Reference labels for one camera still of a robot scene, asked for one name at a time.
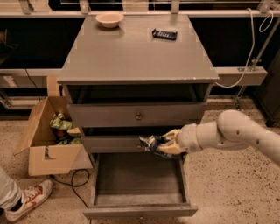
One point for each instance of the cardboard box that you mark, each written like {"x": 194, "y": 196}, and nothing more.
{"x": 46, "y": 157}

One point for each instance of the grey middle drawer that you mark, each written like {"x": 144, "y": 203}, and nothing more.
{"x": 112, "y": 144}

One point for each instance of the grey drawer cabinet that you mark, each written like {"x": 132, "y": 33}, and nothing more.
{"x": 128, "y": 65}

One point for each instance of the green snack bag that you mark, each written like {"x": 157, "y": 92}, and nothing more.
{"x": 59, "y": 122}
{"x": 70, "y": 140}

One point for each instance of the blue chip bag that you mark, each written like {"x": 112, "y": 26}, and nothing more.
{"x": 151, "y": 144}

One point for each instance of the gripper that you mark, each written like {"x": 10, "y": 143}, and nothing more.
{"x": 187, "y": 136}

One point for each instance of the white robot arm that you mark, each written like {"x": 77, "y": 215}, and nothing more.
{"x": 232, "y": 130}

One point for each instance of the grey drawer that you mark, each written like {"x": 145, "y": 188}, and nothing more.
{"x": 112, "y": 144}
{"x": 132, "y": 115}

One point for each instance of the light trouser leg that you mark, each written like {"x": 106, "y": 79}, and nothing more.
{"x": 10, "y": 192}

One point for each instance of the white red sneaker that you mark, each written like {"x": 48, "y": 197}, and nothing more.
{"x": 30, "y": 198}

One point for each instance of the grey top drawer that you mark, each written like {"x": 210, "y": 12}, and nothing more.
{"x": 132, "y": 115}

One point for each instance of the open bottom drawer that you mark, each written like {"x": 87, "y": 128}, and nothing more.
{"x": 140, "y": 185}

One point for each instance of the beige bowl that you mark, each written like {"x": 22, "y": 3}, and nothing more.
{"x": 109, "y": 20}

